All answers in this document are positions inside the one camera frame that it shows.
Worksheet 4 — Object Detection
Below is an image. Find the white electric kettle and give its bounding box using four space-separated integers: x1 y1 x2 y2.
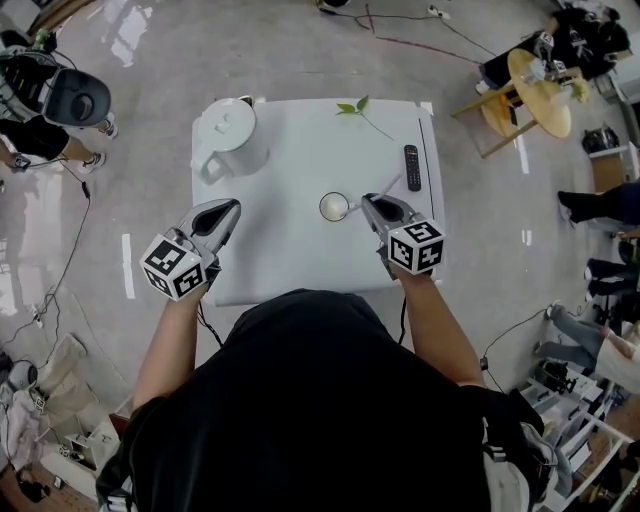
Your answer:
189 95 272 187

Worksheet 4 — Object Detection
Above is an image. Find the person's left forearm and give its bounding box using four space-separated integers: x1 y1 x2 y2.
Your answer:
130 287 207 414

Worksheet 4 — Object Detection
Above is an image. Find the round yellow wooden table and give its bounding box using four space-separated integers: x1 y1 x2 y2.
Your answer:
449 47 574 160

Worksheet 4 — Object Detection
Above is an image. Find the light wooden cabinet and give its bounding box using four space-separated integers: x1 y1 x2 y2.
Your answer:
588 142 640 195

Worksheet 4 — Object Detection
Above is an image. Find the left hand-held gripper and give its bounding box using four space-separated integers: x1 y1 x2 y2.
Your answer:
139 198 243 302

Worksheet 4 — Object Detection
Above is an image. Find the person's black shirt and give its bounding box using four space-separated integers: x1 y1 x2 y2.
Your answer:
95 288 546 512

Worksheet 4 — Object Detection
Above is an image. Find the white storage rack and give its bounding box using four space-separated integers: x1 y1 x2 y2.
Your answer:
509 372 637 512

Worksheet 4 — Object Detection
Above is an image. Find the red floor cable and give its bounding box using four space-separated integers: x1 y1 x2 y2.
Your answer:
349 3 482 66

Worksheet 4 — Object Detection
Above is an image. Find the black device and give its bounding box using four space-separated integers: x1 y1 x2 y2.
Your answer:
535 358 572 395

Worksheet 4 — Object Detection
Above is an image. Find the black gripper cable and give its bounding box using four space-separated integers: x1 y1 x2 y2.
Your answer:
196 298 226 350
396 294 409 347

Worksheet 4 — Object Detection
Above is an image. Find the black floor cable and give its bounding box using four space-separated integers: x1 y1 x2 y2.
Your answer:
478 307 554 396
442 14 501 59
0 149 94 351

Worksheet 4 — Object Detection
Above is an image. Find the beige cloth bag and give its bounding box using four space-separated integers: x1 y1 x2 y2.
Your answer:
37 332 104 419

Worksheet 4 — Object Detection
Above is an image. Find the white cup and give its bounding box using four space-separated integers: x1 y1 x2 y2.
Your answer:
318 190 350 224

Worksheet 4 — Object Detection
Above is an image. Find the person's right forearm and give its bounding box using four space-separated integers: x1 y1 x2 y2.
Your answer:
394 267 487 389

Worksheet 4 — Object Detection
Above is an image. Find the black grey backpack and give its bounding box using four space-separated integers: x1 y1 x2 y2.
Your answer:
41 67 113 127

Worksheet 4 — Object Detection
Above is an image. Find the black remote control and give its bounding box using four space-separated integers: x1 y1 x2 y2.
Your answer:
403 143 424 193

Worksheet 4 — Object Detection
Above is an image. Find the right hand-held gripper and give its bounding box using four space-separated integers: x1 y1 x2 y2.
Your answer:
360 193 447 282

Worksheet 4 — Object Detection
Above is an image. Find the green leaf twig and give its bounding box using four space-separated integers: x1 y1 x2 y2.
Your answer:
334 94 396 143

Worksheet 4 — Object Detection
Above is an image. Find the white open box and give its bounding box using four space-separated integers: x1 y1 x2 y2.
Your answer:
63 418 124 472

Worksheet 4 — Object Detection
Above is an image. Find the black bag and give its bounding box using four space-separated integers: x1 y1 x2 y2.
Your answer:
581 124 622 155

